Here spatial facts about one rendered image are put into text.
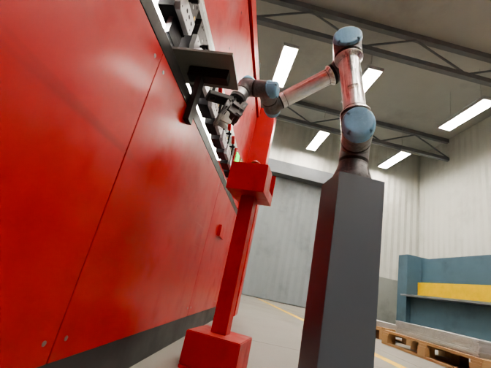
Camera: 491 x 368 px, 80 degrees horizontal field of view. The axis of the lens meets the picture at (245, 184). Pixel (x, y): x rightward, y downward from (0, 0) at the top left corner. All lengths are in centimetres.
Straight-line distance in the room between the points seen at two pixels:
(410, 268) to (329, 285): 713
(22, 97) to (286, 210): 861
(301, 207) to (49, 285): 867
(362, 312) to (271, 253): 762
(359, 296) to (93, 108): 93
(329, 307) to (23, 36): 99
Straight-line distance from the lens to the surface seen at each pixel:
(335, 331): 107
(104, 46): 65
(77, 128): 59
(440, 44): 747
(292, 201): 906
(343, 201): 111
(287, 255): 877
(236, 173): 121
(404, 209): 1067
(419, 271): 827
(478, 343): 327
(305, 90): 146
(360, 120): 115
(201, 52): 107
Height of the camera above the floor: 31
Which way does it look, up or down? 18 degrees up
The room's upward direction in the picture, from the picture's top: 13 degrees clockwise
